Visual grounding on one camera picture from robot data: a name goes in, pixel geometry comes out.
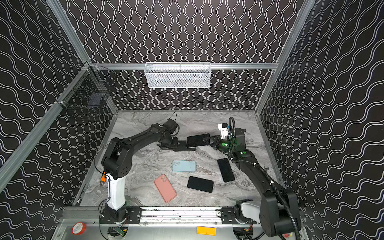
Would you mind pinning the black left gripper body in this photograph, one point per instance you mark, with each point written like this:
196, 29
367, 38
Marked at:
173, 143

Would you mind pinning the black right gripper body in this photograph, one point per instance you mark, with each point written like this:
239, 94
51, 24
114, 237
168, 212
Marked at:
216, 142

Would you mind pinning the silver-edged black smartphone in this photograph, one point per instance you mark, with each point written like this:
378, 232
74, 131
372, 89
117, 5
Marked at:
197, 141

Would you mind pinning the black smartphone near right arm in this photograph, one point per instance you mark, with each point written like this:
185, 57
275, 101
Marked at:
226, 170

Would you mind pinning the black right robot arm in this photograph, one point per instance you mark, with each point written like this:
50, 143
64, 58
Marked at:
273, 195

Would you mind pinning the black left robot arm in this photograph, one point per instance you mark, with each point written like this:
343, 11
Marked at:
118, 159

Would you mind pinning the light blue phone case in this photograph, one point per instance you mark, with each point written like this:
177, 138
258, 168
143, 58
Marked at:
184, 166

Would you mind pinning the black smartphone lying flat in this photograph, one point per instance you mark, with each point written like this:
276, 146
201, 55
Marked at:
200, 184

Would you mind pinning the yellow block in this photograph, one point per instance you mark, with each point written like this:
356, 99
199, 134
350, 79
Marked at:
208, 231

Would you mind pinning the red tape roll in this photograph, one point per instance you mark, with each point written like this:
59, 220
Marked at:
79, 228

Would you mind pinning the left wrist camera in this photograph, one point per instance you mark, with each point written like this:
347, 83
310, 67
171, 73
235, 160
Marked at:
172, 126

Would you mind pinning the white wire mesh basket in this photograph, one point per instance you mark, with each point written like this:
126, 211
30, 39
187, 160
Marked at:
177, 78

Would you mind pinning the black wire mesh basket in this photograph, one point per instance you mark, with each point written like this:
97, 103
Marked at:
90, 95

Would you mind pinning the horizontal aluminium back rail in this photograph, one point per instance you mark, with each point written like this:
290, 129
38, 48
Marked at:
182, 66

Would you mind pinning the right aluminium corner post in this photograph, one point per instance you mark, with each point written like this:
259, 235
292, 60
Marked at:
288, 46

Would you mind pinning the left aluminium side rail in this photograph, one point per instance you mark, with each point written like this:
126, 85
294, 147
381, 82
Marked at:
18, 157

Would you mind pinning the aluminium corner frame post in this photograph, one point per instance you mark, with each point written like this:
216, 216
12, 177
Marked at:
65, 23

